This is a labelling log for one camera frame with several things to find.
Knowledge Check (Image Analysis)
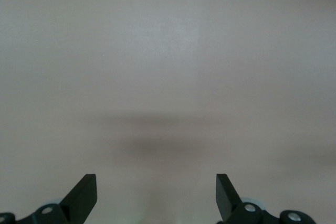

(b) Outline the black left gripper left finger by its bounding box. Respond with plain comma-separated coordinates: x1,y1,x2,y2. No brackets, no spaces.
15,173,98,224

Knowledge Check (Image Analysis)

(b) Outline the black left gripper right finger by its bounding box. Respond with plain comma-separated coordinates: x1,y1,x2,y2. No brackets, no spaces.
216,173,280,224

